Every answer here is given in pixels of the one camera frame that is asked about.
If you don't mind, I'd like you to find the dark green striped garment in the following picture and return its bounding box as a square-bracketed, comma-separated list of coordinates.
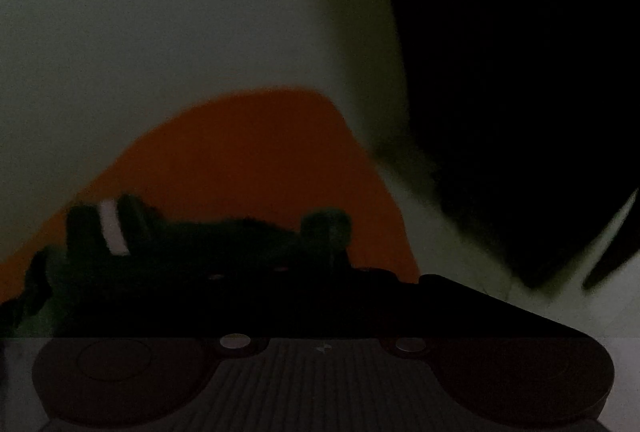
[0, 193, 354, 338]

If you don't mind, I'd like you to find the orange bed sheet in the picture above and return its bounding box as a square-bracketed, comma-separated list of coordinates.
[0, 85, 424, 304]

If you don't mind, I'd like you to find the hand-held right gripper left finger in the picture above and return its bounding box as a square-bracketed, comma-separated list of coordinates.
[54, 266, 319, 356]

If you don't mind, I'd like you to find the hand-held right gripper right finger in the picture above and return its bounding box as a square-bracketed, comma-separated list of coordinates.
[320, 267, 596, 356]

